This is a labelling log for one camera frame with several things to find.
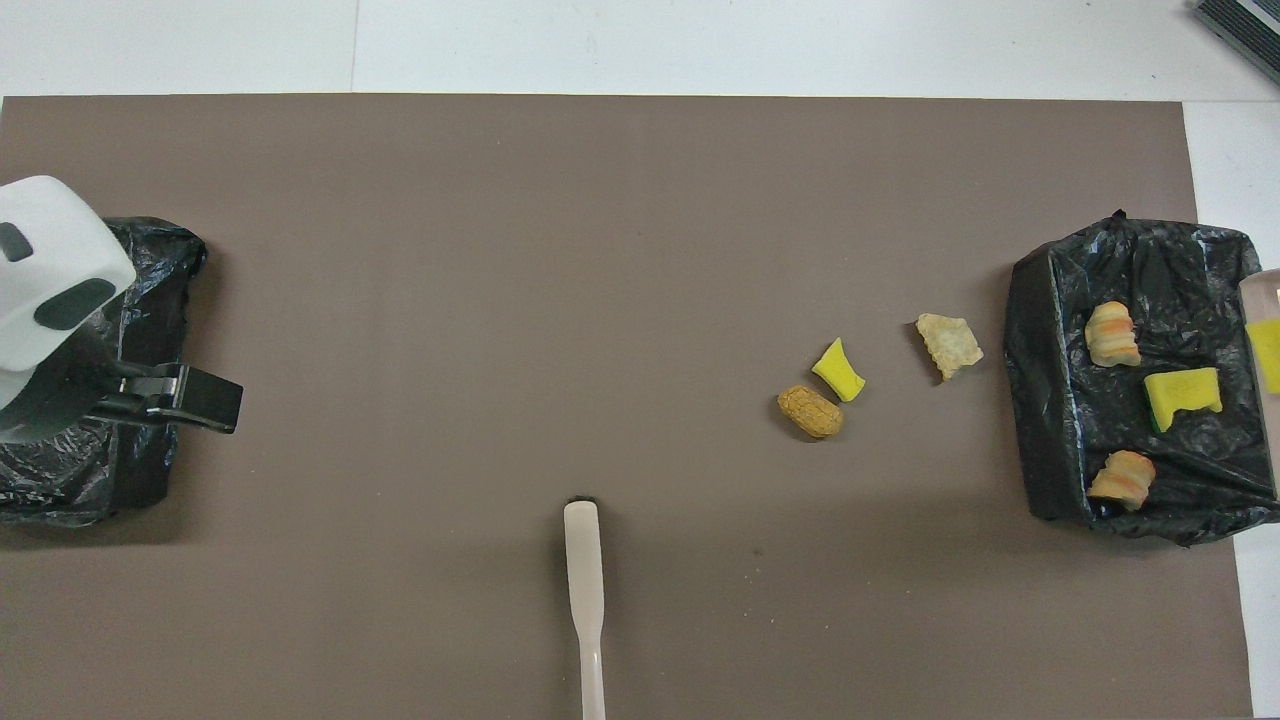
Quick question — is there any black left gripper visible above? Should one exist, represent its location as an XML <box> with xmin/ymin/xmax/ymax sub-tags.
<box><xmin>0</xmin><ymin>333</ymin><xmax>244</xmax><ymax>441</ymax></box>

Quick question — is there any beige hand brush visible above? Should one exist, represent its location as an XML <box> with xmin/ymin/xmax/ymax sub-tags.
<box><xmin>563</xmin><ymin>497</ymin><xmax>608</xmax><ymax>720</ymax></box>

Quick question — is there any pale bread chunk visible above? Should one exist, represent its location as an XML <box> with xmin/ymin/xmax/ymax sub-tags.
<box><xmin>916</xmin><ymin>313</ymin><xmax>985</xmax><ymax>382</ymax></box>

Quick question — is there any pale striped croissant toy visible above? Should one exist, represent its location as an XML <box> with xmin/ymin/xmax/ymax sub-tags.
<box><xmin>1084</xmin><ymin>301</ymin><xmax>1142</xmax><ymax>368</ymax></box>

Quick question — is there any orange striped croissant toy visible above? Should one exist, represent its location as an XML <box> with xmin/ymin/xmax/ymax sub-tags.
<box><xmin>1086</xmin><ymin>449</ymin><xmax>1157</xmax><ymax>512</ymax></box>

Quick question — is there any notched yellow sponge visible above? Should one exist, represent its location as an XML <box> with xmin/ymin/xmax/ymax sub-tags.
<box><xmin>1144</xmin><ymin>367</ymin><xmax>1224</xmax><ymax>434</ymax></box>

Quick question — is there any beige plastic dustpan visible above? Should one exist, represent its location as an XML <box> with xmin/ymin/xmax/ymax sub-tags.
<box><xmin>1238</xmin><ymin>267</ymin><xmax>1280</xmax><ymax>501</ymax></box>

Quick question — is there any yellow sponge wedge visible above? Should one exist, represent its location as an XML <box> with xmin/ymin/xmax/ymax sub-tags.
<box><xmin>1247</xmin><ymin>320</ymin><xmax>1280</xmax><ymax>394</ymax></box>

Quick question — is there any bin with black bag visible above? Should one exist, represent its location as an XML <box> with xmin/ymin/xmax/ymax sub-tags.
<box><xmin>1005</xmin><ymin>210</ymin><xmax>1280</xmax><ymax>547</ymax></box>
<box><xmin>0</xmin><ymin>217</ymin><xmax>208</xmax><ymax>528</ymax></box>

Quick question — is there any brown table mat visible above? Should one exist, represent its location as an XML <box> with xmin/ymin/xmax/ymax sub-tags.
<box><xmin>0</xmin><ymin>93</ymin><xmax>1253</xmax><ymax>720</ymax></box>

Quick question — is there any brown peanut-shaped bread toy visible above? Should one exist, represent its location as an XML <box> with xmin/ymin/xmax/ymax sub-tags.
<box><xmin>777</xmin><ymin>385</ymin><xmax>845</xmax><ymax>440</ymax></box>

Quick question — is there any curved yellow sponge piece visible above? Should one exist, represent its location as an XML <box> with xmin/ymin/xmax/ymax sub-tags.
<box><xmin>811</xmin><ymin>337</ymin><xmax>867</xmax><ymax>403</ymax></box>

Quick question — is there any dark ribbed panel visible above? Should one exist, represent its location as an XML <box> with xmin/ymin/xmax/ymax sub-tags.
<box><xmin>1192</xmin><ymin>0</ymin><xmax>1280</xmax><ymax>86</ymax></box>

